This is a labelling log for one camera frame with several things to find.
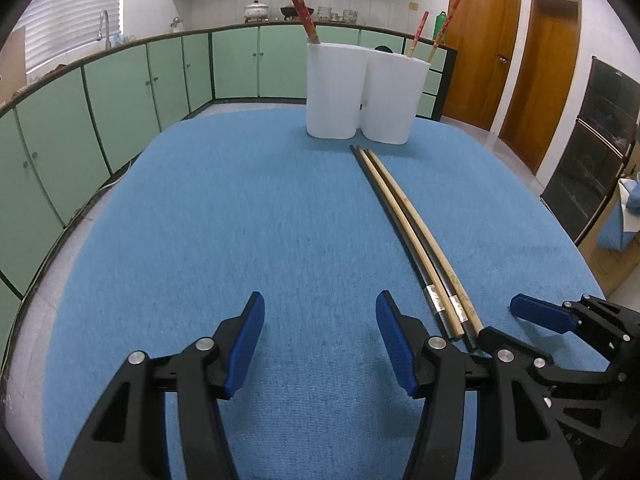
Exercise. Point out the white two-compartment utensil holder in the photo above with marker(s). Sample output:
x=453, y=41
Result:
x=332, y=90

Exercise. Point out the bundle of chopsticks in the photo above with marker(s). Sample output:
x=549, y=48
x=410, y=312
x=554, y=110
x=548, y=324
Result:
x=455, y=306

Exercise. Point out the wooden door with knob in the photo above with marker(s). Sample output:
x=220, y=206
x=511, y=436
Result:
x=480, y=50

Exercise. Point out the black glass-front cabinet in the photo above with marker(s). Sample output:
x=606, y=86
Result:
x=590, y=160

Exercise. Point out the black silver-banded chopstick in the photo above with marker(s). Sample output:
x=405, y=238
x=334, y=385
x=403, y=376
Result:
x=434, y=301

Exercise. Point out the white cooking pot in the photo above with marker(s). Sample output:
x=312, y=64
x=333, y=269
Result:
x=257, y=11

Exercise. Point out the glass jar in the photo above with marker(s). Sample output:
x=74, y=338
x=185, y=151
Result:
x=336, y=14
x=350, y=14
x=324, y=13

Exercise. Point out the plain wooden door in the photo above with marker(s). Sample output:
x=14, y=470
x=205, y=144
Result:
x=545, y=85

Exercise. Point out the brown cardboard board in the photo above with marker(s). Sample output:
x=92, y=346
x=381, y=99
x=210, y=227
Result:
x=12, y=60

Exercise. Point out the brown cardboard box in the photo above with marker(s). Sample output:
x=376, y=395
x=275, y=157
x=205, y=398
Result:
x=610, y=265

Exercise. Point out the green bottle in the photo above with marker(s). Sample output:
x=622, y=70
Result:
x=438, y=20

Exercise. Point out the metal sink faucet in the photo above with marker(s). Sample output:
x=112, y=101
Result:
x=106, y=35

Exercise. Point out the black wok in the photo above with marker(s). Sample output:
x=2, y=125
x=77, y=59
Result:
x=290, y=11

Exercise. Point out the plain light wooden chopstick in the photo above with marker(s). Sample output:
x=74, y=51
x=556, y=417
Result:
x=468, y=306
x=446, y=306

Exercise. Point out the small metal kettle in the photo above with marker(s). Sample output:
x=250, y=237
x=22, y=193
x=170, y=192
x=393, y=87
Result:
x=176, y=22

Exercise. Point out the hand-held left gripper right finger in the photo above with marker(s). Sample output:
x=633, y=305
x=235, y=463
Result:
x=395, y=340

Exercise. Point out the green base cabinet run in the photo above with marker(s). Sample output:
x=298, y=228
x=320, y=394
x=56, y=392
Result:
x=50, y=160

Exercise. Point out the light blue cloth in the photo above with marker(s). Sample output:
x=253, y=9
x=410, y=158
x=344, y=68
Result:
x=622, y=225

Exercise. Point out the white window blind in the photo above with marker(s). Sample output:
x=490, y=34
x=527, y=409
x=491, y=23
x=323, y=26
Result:
x=65, y=20

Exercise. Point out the blue table mat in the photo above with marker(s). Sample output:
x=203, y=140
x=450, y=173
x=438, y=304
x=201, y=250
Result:
x=250, y=220

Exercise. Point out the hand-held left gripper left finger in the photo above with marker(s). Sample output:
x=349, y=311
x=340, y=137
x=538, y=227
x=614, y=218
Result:
x=245, y=340

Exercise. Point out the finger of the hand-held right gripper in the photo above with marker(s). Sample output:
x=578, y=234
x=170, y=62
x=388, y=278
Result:
x=542, y=312
x=525, y=347

